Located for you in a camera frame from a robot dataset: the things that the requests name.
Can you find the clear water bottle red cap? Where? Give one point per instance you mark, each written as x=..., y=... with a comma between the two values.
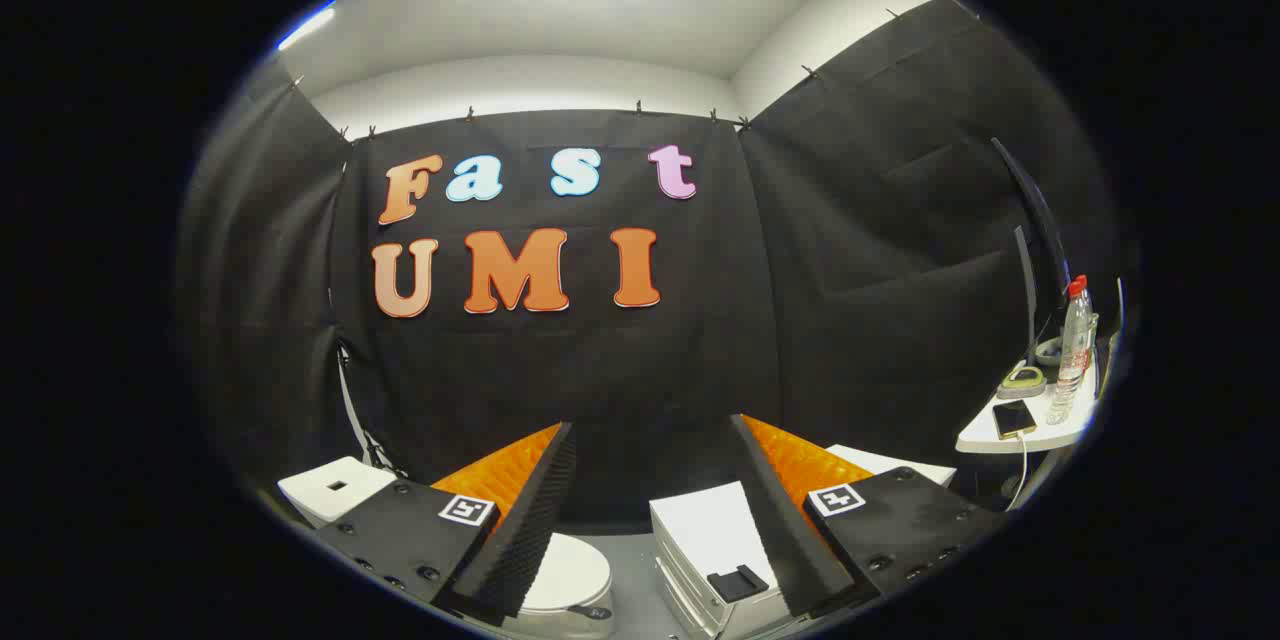
x=1074, y=350

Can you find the white drawer cabinet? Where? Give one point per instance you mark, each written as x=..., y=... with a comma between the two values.
x=710, y=525

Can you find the white side table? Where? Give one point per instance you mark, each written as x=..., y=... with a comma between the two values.
x=1050, y=438

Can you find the black smartphone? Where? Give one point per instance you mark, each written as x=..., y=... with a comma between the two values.
x=1014, y=418

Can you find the black plastic holder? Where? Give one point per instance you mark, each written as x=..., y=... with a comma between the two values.
x=738, y=584

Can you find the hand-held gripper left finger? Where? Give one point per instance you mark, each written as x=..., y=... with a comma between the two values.
x=535, y=520

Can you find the white toilet lid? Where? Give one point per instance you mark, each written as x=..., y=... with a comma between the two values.
x=570, y=570

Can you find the small grey bowl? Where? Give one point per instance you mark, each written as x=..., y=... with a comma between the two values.
x=1048, y=352

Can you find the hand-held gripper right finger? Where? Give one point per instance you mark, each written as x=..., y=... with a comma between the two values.
x=780, y=520

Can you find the white toilet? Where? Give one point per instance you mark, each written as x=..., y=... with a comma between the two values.
x=330, y=495

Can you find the black backdrop cloth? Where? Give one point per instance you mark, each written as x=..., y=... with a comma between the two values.
x=600, y=370

